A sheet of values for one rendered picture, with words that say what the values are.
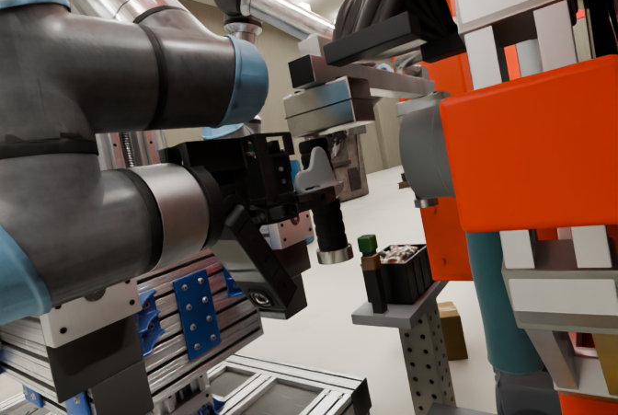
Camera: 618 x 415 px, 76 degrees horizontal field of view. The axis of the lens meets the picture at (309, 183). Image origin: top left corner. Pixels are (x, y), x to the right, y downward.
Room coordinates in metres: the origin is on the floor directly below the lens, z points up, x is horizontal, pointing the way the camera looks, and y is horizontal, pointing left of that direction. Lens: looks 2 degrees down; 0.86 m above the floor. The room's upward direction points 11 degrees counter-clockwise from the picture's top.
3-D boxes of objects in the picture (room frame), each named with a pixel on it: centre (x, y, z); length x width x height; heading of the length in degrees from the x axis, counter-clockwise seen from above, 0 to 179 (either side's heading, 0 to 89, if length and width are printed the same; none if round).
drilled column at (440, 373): (1.21, -0.25, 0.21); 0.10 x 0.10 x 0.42; 54
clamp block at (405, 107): (0.73, -0.24, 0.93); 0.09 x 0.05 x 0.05; 54
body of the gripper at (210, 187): (0.36, 0.07, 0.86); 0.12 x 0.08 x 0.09; 144
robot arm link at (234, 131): (1.12, 0.21, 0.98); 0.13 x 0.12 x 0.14; 169
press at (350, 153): (8.64, -0.70, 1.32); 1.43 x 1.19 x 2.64; 140
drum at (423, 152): (0.51, -0.25, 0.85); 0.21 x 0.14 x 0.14; 54
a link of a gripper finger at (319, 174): (0.43, -0.02, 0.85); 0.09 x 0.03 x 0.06; 136
